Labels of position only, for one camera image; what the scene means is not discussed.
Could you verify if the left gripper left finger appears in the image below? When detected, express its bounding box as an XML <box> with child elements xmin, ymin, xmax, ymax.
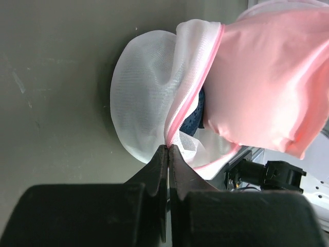
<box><xmin>125</xmin><ymin>145</ymin><xmax>167</xmax><ymax>198</ymax></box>

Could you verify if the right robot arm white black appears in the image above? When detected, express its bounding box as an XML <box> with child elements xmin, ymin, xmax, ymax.
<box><xmin>300</xmin><ymin>173</ymin><xmax>329</xmax><ymax>232</ymax></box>

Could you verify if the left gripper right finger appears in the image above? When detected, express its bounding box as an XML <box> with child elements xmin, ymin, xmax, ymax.
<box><xmin>169</xmin><ymin>145</ymin><xmax>219</xmax><ymax>201</ymax></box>

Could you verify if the pink white mesh laundry bag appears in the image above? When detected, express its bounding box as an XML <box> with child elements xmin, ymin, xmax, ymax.
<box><xmin>110</xmin><ymin>19</ymin><xmax>240</xmax><ymax>180</ymax></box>

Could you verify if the navy blue lace bra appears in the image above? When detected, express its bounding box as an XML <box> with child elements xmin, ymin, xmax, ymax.
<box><xmin>180</xmin><ymin>88</ymin><xmax>205</xmax><ymax>136</ymax></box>

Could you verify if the pink bra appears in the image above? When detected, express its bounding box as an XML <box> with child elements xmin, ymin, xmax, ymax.
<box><xmin>203</xmin><ymin>1</ymin><xmax>328</xmax><ymax>158</ymax></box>

